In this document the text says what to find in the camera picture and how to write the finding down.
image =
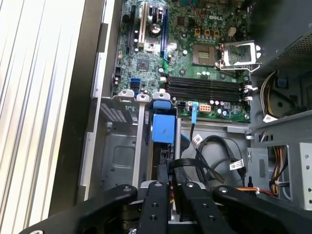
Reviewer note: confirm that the blue SATA port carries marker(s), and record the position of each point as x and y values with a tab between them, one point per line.
135	80

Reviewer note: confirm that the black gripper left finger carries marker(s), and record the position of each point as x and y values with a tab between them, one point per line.
156	207

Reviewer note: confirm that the grey metal drive cage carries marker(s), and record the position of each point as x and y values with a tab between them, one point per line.
280	124

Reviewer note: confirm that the black PC case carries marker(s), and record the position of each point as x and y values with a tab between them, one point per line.
80	122

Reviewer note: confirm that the silver coin battery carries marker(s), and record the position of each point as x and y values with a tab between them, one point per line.
154	28

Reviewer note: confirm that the black expansion slot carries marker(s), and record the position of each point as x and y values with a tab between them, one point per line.
133	26

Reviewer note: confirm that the beige power connector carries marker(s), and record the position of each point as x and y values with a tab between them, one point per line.
204	108

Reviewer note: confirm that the blue expansion slot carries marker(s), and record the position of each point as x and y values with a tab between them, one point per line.
165	31

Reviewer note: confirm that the grey power supply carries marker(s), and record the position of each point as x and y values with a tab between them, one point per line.
292	48

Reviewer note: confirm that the green motherboard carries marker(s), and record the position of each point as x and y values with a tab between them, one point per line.
151	63

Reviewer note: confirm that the CPU socket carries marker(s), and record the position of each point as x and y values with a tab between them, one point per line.
203	54

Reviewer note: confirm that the black RAM slot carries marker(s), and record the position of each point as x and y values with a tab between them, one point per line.
207	90
207	96
207	78
207	84

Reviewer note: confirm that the metal disk bay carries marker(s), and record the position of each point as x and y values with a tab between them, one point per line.
140	136

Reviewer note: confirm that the black square chip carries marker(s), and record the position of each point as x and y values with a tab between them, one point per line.
142	64

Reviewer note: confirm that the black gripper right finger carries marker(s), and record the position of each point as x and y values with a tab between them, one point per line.
202	212

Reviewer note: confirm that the metal socket cover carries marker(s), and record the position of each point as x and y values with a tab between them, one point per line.
240	44

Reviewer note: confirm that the hard disk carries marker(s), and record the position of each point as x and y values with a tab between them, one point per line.
163	129

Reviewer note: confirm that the beige expansion slot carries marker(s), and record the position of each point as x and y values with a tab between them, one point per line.
142	24

